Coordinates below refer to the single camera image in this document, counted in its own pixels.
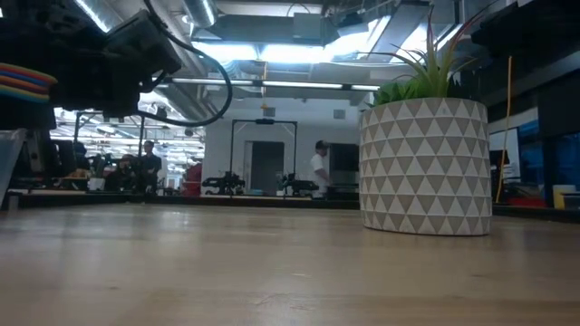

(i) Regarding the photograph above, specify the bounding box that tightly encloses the succulent in triangle-patterned pot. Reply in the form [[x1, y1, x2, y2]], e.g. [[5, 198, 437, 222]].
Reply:
[[357, 4, 494, 236]]

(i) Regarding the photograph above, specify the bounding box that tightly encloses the long ceiling light strip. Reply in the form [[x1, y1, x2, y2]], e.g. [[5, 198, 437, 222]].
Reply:
[[170, 77, 381, 91]]

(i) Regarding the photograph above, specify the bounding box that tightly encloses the black aluminium table frame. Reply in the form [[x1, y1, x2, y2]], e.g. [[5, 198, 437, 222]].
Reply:
[[0, 189, 580, 223]]

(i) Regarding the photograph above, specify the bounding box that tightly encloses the red measuring cup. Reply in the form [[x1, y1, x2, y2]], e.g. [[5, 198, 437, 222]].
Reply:
[[0, 64, 59, 85]]

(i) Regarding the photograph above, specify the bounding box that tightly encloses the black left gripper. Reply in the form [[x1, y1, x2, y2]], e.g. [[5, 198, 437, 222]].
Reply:
[[47, 11, 182, 120]]

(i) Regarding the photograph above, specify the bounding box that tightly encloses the black portal frame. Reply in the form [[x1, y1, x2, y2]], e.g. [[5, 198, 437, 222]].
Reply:
[[229, 119, 299, 182]]

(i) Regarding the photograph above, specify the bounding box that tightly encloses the black looped gripper cable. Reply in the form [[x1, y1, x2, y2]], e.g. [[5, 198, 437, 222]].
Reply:
[[135, 0, 235, 129]]

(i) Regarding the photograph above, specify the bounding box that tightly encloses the person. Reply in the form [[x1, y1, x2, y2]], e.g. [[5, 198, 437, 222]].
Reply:
[[104, 153, 138, 192], [310, 139, 333, 199], [135, 139, 163, 195]]

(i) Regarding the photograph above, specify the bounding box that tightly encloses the light blue measuring cup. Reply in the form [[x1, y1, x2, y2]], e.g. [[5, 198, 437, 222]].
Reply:
[[0, 71, 54, 88]]

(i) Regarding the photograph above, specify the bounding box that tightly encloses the yellow measuring cup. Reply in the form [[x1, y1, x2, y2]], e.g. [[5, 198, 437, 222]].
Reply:
[[0, 85, 50, 104]]

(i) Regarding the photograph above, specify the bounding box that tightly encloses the orange measuring cup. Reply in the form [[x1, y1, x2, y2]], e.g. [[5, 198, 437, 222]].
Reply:
[[0, 75, 52, 95]]

